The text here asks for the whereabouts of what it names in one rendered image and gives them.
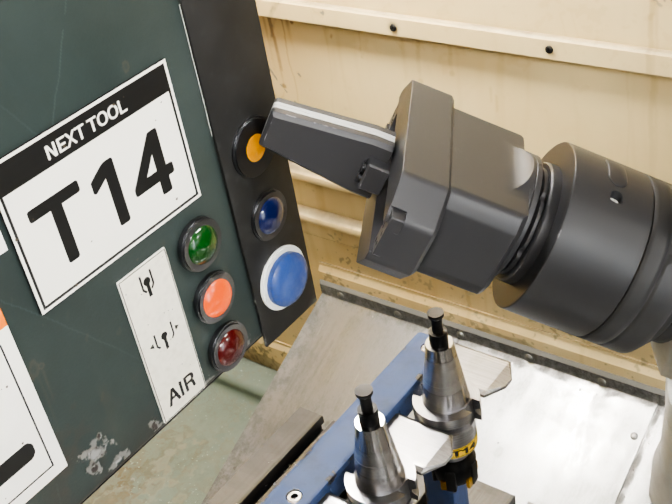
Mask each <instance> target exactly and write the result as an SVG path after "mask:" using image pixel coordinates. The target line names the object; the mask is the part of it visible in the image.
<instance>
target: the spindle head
mask: <svg viewBox="0 0 672 504"><path fill-rule="evenodd" d="M162 58H164V59H165V61H166V65H167V68H168V72H169V76H170V80H171V83H172V87H173V91H174V95H175V98H176V102H177V106H178V110H179V113H180V117H181V121H182V125H183V128H184V132H185V136H186V140H187V143H188V147H189V151H190V155H191V158H192V162H193V166H194V169H195V173H196V177H197V181H198V184H199V188H200V192H201V196H200V197H199V198H197V199H196V200H195V201H193V202H192V203H191V204H189V205H188V206H187V207H185V208H184V209H183V210H181V211H180V212H179V213H177V214H176V215H175V216H173V217H172V218H171V219H169V220H168V221H167V222H165V223H164V224H163V225H162V226H160V227H159V228H158V229H156V230H155V231H154V232H152V233H151V234H150V235H148V236H147V237H146V238H144V239H143V240H142V241H140V242H139V243H138V244H136V245H135V246H134V247H132V248H131V249H130V250H128V251H127V252H126V253H124V254H123V255H122V256H120V257H119V258H118V259H117V260H115V261H114V262H113V263H111V264H110V265H109V266H107V267H106V268H105V269H103V270H102V271H101V272H99V273H98V274H97V275H95V276H94V277H93V278H91V279H90V280H89V281H87V282H86V283H85V284H83V285H82V286H81V287H79V288H78V289H77V290H76V291H74V292H73V293H72V294H70V295H69V296H68V297H66V298H65V299H64V300H62V301H61V302H60V303H58V304H57V305H56V306H54V307H53V308H52V309H50V310H49V311H48V312H46V313H45V314H44V315H42V314H40V312H39V309H38V307H37V304H36V302H35V299H34V297H33V294H32V292H31V290H30V287H29V285H28V282H27V280H26V277H25V275H24V272H23V270H22V267H21V265H20V262H19V260H18V257H17V255H16V252H15V250H14V247H13V245H12V242H11V240H10V237H9V235H8V233H7V230H6V228H5V225H4V223H3V220H2V218H1V215H0V231H1V234H2V236H3V239H4V241H5V244H6V246H7V248H8V250H7V251H6V252H4V253H3V254H1V255H0V309H1V311H2V314H3V316H4V318H5V320H6V323H7V325H8V327H9V330H10V332H11V334H12V337H13V339H14V341H15V344H16V346H17V348H18V351H19V353H20V355H21V358H22V360H23V362H24V365H25V367H26V369H27V372H28V374H29V376H30V379H31V381H32V383H33V386H34V388H35V390H36V393H37V395H38V397H39V400H40V402H41V404H42V407H43V409H44V411H45V413H46V416H47V418H48V420H49V423H50V425H51V427H52V430H53V432H54V434H55V437H56V439H57V441H58V444H59V446H60V448H61V451H62V453H63V455H64V458H65V460H66V462H67V465H68V466H67V467H66V468H64V469H63V470H62V471H61V472H60V473H59V474H58V475H57V476H56V477H54V478H53V479H52V480H51V481H50V482H49V483H48V484H47V485H45V486H44V487H43V488H42V489H41V490H40V491H39V492H38V493H36V494H35V495H34V496H33V497H32V498H31V499H30V500H29V501H27V502H26V503H25V504H83V503H84V502H85V501H86V500H87V499H88V498H89V497H90V496H91V495H92V494H93V493H94V492H96V491H97V490H98V489H99V488H100V487H101V486H102V485H103V484H104V483H105V482H106V481H107V480H108V479H109V478H111V477H112V476H113V475H114V474H115V473H116V472H117V471H118V470H119V469H120V468H121V467H122V466H123V465H125V464H126V463H127V462H128V461H129V460H130V459H131V458H132V457H133V456H134V455H135V454H136V453H137V452H138V451H140V450H141V449H142V448H143V447H144V446H145V445H146V444H147V443H148V442H149V441H150V440H151V439H152V438H154V437H155V436H156V435H157V434H158V433H159V432H160V431H161V430H162V429H163V428H164V427H165V426H166V425H168V424H169V423H170V422H171V421H172V420H173V419H174V418H175V417H176V416H177V415H178V414H179V413H180V412H181V411H183V410H184V409H185V408H186V407H187V406H188V405H189V404H190V403H191V402H192V401H193V400H194V399H195V398H197V397H198V396H199V395H200V394H201V393H202V392H203V391H204V390H205V389H206V388H207V387H208V386H209V385H210V384H212V383H213V382H214V381H215V380H216V379H217V378H218V377H219V376H220V375H221V374H222V373H223V372H219V371H217V370H215V369H214V368H213V367H212V366H211V364H210V362H209V354H208V352H209V345H210V342H211V339H212V337H213V335H214V333H215V332H216V330H217V329H218V328H219V327H220V326H221V325H222V324H224V323H225V322H227V321H231V320H235V321H238V322H240V323H242V324H243V325H244V326H245V328H246V331H247V336H248V342H247V348H246V351H247V350H248V349H249V348H250V347H251V346H252V345H253V344H255V343H256V342H257V341H258V340H259V339H260V338H261V337H262V332H261V328H260V324H259V320H258V316H257V312H256V308H255V304H254V300H253V296H252V292H251V288H250V284H249V280H248V276H247V272H246V268H245V264H244V260H243V256H242V252H241V248H240V244H239V240H238V236H237V232H236V228H235V224H234V220H233V216H232V212H231V208H230V204H229V200H228V196H227V192H226V188H225V184H224V180H223V176H222V172H221V168H220V164H219V160H218V156H217V152H216V148H215V144H214V140H213V136H212V135H211V131H210V127H209V123H208V119H207V115H206V111H205V107H204V103H203V99H202V95H201V91H200V87H199V83H198V79H197V75H196V71H195V67H194V63H193V59H192V55H191V51H190V47H189V43H188V39H187V35H186V31H185V27H184V23H183V19H182V15H181V11H180V7H179V1H178V0H0V157H2V156H3V155H5V154H7V153H8V152H10V151H12V150H13V149H15V148H16V147H18V146H20V145H21V144H23V143H25V142H26V141H28V140H30V139H31V138H33V137H34V136H36V135H38V134H39V133H41V132H43V131H44V130H46V129H47V128H49V127H51V126H52V125H54V124H56V123H57V122H59V121H61V120H62V119H64V118H65V117H67V116H69V115H70V114H72V113H74V112H75V111H77V110H78V109H80V108H82V107H83V106H85V105H87V104H88V103H90V102H92V101H93V100H95V99H96V98H98V97H100V96H101V95H103V94H105V93H106V92H108V91H109V90H111V89H113V88H114V87H116V86H118V85H119V84H121V83H123V82H124V81H126V80H127V79H129V78H131V77H132V76H134V75H136V74H137V73H139V72H140V71H142V70H144V69H145V68H147V67H149V66H150V65H152V64H154V63H155V62H157V61H158V60H160V59H162ZM199 216H207V217H210V218H212V219H214V220H215V221H216V222H217V223H218V225H219V228H220V231H221V246H220V250H219V253H218V255H217V257H216V259H215V260H214V261H213V263H212V264H211V265H210V266H209V267H208V268H206V269H205V270H203V271H200V272H192V271H189V270H187V269H186V268H184V267H183V265H182V264H181V262H180V259H179V255H178V245H179V240H180V237H181V234H182V232H183V230H184V229H185V227H186V226H187V225H188V223H189V222H191V221H192V220H193V219H195V218H197V217H199ZM162 247H164V248H165V250H166V254H167V257H168V260H169V264H170V267H171V270H172V274H173V277H174V280H175V284H176V287H177V290H178V293H179V297H180V300H181V303H182V307H183V310H184V313H185V317H186V320H187V323H188V327H189V330H190V333H191V337H192V340H193V343H194V347H195V350H196V353H197V357H198V360H199V363H200V367H201V370H202V373H203V376H204V380H205V383H206V387H205V388H204V389H202V390H201V391H200V392H199V393H198V394H197V395H196V396H195V397H194V398H193V399H192V400H191V401H190V402H188V403H187V404H186V405H185V406H184V407H183V408H182V409H181V410H180V411H179V412H178V413H177V414H176V415H174V416H173V417H172V418H171V419H170V420H169V421H168V422H167V423H166V424H165V423H164V422H163V419H162V416H161V413H160V410H159V407H158V404H157V402H156V399H155V396H154V393H153V390H152V387H151V384H150V381H149V378H148V375H147V372H146V369H145V366H144V364H143V361H142V358H141V355H140V352H139V349H138V346H137V343H136V340H135V337H134V334H133V331H132V329H131V326H130V323H129V320H128V317H127V314H126V311H125V308H124V305H123V302H122V299H121V296H120V293H119V291H118V288H117V285H116V283H117V282H118V281H119V280H121V279H122V278H123V277H124V276H126V275H127V274H128V273H130V272H131V271H132V270H134V269H135V268H136V267H137V266H139V265H140V264H141V263H143V262H144V261H145V260H146V259H148V258H149V257H150V256H152V255H153V254H154V253H155V252H157V251H158V250H159V249H161V248H162ZM215 270H222V271H225V272H227V273H229V274H230V275H231V277H232V279H233V281H234V285H235V296H234V300H233V304H232V306H231V308H230V310H229V311H228V313H227V314H226V315H225V316H224V317H223V318H222V319H221V320H220V321H218V322H216V323H214V324H207V323H204V322H202V321H200V320H199V319H198V318H197V316H196V314H195V310H194V297H195V293H196V290H197V287H198V286H199V284H200V282H201V281H202V280H203V278H204V277H205V276H206V275H207V274H209V273H210V272H212V271H215ZM246 351H245V352H246Z"/></svg>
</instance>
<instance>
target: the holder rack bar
mask: <svg viewBox="0 0 672 504"><path fill-rule="evenodd" d="M428 337H429V335H428V334H425V333H422V332H419V333H417V334H416V335H415V336H414V337H413V338H412V339H411V341H410V342H409V343H408V344H407V345H406V346H405V347H404V348H403V349H402V350H401V351H400V353H399V354H398V355H397V356H396V357H395V358H394V359H393V360H392V361H391V362H390V363H389V364H388V366H387V367H386V368H385V369H384V370H383V371H382V372H381V373H380V374H379V375H378V376H377V377H376V379H375V380H374V381H373V382H372V383H371V384H370V385H371V386H372V388H373V395H372V396H371V399H372V402H374V403H375V404H376V405H377V408H378V411H379V412H381V413H382V414H383V415H384V418H385V420H386V423H388V422H389V421H390V420H391V419H392V418H393V416H394V415H395V414H397V413H399V414H402V415H404V416H408V415H409V414H410V413H411V412H412V411H413V402H412V398H413V395H417V396H420V397H421V395H422V386H421V383H423V370H424V352H425V341H426V339H427V338H428ZM359 405H360V401H359V399H358V398H357V399H356V400H355V401H354V402H353V404H352V405H351V406H350V407H349V408H348V409H347V410H346V411H345V412H344V413H343V414H342V415H341V417H340V418H339V419H338V420H337V421H336V422H335V423H334V424H333V425H332V426H331V427H330V429H329V430H328V431H327V432H326V433H325V434H324V435H323V436H322V437H321V438H320V439H319V440H318V442H317V443H316V444H315V445H314V446H313V447H312V448H311V449H310V450H309V451H308V452H307V453H306V455H305V456H304V457H303V458H302V459H301V460H300V461H299V462H298V463H297V464H296V465H295V467H294V468H293V469H292V470H291V471H290V472H289V473H288V474H287V475H286V476H285V477H284V478H283V480H282V481H281V482H280V483H279V484H278V485H277V486H276V487H275V488H274V489H273V490H272V491H271V493H270V494H269V495H268V496H267V497H266V498H265V499H264V500H263V501H262V502H261V503H260V504H318V502H319V501H320V500H321V499H322V498H323V497H324V496H325V494H326V493H329V492H330V493H332V494H334V495H336V496H338V497H339V496H340V494H341V493H342V492H343V491H344V490H345V489H346V488H345V484H344V476H345V473H346V472H348V473H351V474H354V421H355V418H356V417H357V415H358V413H357V407H358V406H359Z"/></svg>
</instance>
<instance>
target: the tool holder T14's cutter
mask: <svg viewBox="0 0 672 504"><path fill-rule="evenodd" d="M432 477H433V481H437V480H439V481H440V484H441V490H446V491H450V492H457V488H458V486H461V485H464V484H466V486H467V488H469V489H470V488H471V487H472V486H473V484H475V483H476V481H477V479H478V461H477V460H476V452H475V450H473V451H472V452H471V453H470V454H469V455H468V456H467V457H466V458H465V459H463V460H461V461H459V462H454V463H450V462H448V463H447V464H446V465H445V466H442V467H440V468H438V469H435V470H433V471H432Z"/></svg>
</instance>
